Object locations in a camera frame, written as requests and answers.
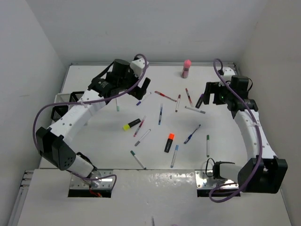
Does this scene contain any red clear pen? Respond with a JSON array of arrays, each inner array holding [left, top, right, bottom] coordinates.
[[185, 88, 193, 107]]

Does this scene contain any pink glitter bottle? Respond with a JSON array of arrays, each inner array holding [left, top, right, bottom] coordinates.
[[181, 59, 191, 79]]

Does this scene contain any blue clear pen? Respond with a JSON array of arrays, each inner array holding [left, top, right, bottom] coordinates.
[[158, 103, 163, 125]]

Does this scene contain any orange cap black highlighter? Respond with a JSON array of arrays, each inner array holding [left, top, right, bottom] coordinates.
[[164, 133, 174, 153]]

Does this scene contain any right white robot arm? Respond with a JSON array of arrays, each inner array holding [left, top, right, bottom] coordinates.
[[203, 75, 288, 194]]

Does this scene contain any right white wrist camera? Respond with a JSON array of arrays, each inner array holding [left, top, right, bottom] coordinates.
[[223, 67, 236, 81]]

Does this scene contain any green cap white marker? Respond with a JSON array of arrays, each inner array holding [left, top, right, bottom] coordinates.
[[206, 135, 210, 158]]

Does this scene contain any yellow cap black highlighter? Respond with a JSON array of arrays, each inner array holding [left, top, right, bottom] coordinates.
[[123, 118, 141, 131]]

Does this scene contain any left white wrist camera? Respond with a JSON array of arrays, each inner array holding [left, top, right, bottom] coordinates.
[[130, 58, 145, 78]]

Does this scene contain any teal cap white marker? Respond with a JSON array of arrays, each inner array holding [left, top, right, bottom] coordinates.
[[130, 150, 146, 170]]

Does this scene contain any purple cap white marker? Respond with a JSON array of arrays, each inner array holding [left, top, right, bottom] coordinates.
[[136, 92, 151, 106]]

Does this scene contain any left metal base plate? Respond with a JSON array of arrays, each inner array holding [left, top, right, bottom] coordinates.
[[70, 170, 114, 190]]

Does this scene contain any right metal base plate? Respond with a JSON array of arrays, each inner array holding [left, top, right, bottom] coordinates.
[[195, 170, 238, 189]]

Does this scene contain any crimson clear pen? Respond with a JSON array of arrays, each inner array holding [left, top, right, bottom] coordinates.
[[133, 115, 147, 137]]

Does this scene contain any grey tip white marker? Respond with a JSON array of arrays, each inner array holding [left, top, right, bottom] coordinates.
[[135, 129, 151, 146]]

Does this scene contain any mint cap white marker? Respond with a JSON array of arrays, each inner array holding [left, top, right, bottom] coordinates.
[[115, 98, 120, 112]]

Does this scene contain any grey cap white marker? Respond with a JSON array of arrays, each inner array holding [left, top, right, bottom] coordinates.
[[185, 106, 206, 114]]

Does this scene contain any light blue cap marker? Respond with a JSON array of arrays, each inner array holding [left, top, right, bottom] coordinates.
[[170, 145, 179, 168]]

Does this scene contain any black and white pen organizer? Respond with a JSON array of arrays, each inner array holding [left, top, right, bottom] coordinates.
[[50, 91, 84, 122]]

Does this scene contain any dark red cap marker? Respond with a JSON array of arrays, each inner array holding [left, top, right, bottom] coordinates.
[[175, 94, 181, 113]]

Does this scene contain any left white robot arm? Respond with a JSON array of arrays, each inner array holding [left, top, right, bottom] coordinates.
[[33, 54, 150, 181]]

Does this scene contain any metal base plate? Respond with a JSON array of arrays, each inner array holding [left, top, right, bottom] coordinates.
[[70, 170, 114, 190], [195, 170, 238, 189]]

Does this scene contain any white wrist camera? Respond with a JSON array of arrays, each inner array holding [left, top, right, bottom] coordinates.
[[223, 67, 236, 81], [130, 58, 145, 78]]

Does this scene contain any dark blue pen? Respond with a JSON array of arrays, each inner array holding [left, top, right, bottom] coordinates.
[[184, 124, 201, 144]]

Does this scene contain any red gel pen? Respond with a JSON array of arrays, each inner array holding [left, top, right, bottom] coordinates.
[[155, 91, 177, 102]]

